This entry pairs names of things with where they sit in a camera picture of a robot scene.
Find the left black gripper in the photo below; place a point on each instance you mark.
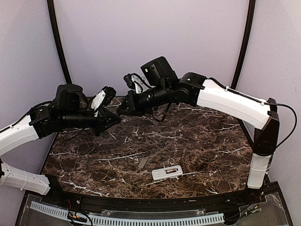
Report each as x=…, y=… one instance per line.
x=103, y=119

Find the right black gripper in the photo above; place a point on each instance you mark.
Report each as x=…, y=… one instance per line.
x=133, y=108

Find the grey battery cover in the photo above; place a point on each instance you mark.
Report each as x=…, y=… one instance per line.
x=142, y=163

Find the white remote control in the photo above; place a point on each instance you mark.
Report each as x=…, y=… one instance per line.
x=164, y=173

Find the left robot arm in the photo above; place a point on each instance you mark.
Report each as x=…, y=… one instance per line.
x=70, y=109

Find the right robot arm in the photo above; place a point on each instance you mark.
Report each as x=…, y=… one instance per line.
x=162, y=86

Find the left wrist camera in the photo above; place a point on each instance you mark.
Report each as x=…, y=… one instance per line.
x=102, y=98

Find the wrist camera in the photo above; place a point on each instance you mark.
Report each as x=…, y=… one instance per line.
x=135, y=82
x=102, y=98

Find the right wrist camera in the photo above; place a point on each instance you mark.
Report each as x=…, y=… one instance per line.
x=135, y=82

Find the black front rail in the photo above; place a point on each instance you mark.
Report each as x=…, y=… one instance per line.
x=219, y=202

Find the white slotted cable duct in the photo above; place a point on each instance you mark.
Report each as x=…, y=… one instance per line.
x=123, y=218

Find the left black frame post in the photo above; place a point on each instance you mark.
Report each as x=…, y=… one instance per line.
x=58, y=42

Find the black frame post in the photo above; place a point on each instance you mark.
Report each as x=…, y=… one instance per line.
x=58, y=42
x=244, y=44

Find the right black frame post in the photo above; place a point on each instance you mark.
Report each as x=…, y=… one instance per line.
x=244, y=44

